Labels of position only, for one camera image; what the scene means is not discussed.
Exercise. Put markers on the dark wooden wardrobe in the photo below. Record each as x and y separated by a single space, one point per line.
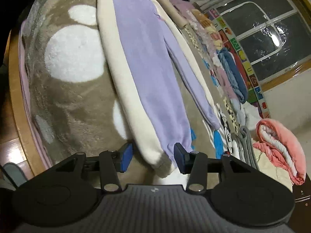
302 191

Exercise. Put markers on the pink quilt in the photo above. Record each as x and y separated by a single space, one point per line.
289 148

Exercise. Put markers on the cream quilt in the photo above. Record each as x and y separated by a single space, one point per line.
272 172

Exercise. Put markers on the beige folded cloth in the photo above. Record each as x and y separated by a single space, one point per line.
167 7

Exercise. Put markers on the window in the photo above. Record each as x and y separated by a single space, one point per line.
272 38

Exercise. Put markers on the grey slipper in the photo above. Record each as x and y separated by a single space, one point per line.
15 173

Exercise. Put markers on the white crumpled cloth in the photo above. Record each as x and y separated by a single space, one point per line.
254 112

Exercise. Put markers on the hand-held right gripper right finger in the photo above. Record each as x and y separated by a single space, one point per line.
181 159

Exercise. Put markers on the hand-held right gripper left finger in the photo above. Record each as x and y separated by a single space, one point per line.
126 157

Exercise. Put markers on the colourful printed headboard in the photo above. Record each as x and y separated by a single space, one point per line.
245 63

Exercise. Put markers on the wooden bed frame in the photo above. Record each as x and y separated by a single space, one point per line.
19 106

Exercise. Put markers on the white folded cloth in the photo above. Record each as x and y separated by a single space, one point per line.
235 150

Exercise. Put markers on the grey folded clothes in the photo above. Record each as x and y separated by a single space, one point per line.
246 145

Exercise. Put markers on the cream fleece garment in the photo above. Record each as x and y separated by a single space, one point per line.
114 48

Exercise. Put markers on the cartoon mouse printed blanket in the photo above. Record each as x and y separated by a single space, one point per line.
73 102

